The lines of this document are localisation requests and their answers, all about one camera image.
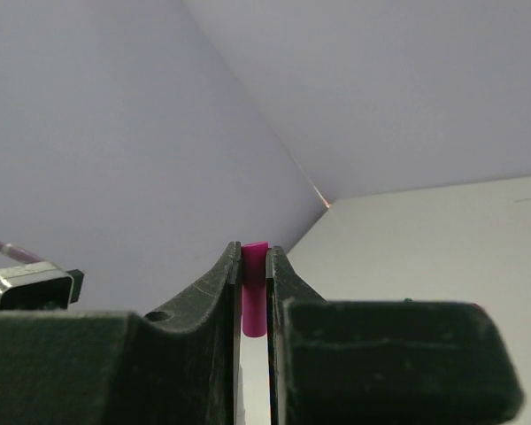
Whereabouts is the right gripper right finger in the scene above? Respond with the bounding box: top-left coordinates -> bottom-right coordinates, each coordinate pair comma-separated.
265,245 -> 527,425

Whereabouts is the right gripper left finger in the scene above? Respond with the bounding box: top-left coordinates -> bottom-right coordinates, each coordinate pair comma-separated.
0,242 -> 242,424

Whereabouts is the purple pen cap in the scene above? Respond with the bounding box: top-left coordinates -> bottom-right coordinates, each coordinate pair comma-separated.
241,242 -> 269,338

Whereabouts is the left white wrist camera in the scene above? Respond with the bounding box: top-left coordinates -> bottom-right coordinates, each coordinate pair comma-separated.
0,261 -> 84,311

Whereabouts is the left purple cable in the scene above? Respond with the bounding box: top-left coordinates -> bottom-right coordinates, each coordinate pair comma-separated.
0,236 -> 43,267

